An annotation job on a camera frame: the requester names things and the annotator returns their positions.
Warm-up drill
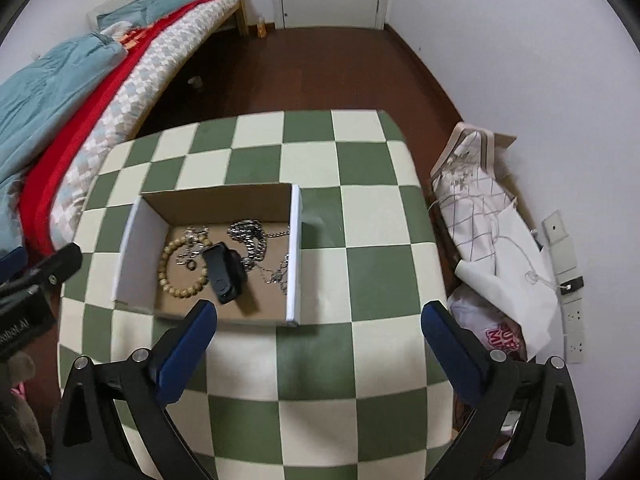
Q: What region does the silver charm necklace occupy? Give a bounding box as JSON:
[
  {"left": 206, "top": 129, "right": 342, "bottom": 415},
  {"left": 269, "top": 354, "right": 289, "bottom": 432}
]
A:
[{"left": 175, "top": 225, "right": 211, "bottom": 260}]

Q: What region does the wooden bead bracelet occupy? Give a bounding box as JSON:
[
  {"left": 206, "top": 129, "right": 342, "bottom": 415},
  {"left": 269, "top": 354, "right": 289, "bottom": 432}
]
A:
[{"left": 157, "top": 237, "right": 209, "bottom": 299}]

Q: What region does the light blue quilt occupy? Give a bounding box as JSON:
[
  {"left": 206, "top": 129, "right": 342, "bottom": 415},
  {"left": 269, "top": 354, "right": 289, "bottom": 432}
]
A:
[{"left": 0, "top": 30, "right": 129, "bottom": 257}]

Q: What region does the red white plastic bag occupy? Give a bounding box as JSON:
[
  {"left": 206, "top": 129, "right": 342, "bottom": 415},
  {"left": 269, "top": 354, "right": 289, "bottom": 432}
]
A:
[{"left": 446, "top": 287, "right": 529, "bottom": 362}]

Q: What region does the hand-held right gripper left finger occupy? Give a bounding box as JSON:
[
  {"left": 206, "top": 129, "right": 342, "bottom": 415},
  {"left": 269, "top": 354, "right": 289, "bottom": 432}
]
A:
[{"left": 52, "top": 299, "right": 221, "bottom": 480}]

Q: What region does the chunky silver chain bracelet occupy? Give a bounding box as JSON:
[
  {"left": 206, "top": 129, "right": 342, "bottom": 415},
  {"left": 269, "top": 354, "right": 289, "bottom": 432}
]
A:
[{"left": 227, "top": 218, "right": 269, "bottom": 266}]

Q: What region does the white wall socket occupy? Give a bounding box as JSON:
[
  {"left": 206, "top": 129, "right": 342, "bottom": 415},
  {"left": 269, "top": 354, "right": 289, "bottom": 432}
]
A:
[
  {"left": 563, "top": 330, "right": 587, "bottom": 362},
  {"left": 562, "top": 297, "right": 586, "bottom": 334}
]

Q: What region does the patterned beige paper bag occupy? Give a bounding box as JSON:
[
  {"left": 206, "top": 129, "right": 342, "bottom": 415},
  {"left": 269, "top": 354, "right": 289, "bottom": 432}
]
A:
[{"left": 429, "top": 122, "right": 521, "bottom": 267}]

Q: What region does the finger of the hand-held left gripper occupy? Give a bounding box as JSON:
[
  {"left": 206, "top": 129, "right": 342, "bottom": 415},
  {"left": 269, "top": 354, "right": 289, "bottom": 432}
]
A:
[
  {"left": 20, "top": 242, "right": 84, "bottom": 291},
  {"left": 0, "top": 247, "right": 29, "bottom": 284}
]

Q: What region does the black smart band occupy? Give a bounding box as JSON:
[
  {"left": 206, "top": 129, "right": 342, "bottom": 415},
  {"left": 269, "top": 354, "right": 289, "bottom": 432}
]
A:
[{"left": 201, "top": 241, "right": 250, "bottom": 305}]

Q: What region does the thin silver necklace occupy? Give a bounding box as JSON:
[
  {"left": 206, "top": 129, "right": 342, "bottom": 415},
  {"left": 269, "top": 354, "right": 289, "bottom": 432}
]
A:
[{"left": 259, "top": 227, "right": 292, "bottom": 292}]

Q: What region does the cardboard box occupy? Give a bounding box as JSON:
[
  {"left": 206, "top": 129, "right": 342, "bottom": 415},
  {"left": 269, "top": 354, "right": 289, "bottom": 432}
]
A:
[{"left": 111, "top": 183, "right": 303, "bottom": 327}]

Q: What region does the wooden bed frame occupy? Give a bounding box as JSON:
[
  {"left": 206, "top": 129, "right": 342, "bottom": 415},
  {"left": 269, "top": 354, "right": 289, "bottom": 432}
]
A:
[{"left": 234, "top": 0, "right": 251, "bottom": 37}]

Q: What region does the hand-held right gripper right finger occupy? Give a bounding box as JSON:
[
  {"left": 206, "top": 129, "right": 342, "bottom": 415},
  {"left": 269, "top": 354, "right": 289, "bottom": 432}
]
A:
[{"left": 421, "top": 301, "right": 586, "bottom": 480}]

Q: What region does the green white checkered tablecloth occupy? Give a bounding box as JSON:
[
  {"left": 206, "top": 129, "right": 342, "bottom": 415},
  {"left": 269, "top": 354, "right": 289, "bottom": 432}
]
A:
[{"left": 57, "top": 109, "right": 457, "bottom": 480}]

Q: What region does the white paper bag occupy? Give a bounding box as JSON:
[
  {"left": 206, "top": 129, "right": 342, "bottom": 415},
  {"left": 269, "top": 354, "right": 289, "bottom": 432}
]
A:
[{"left": 454, "top": 204, "right": 567, "bottom": 362}]

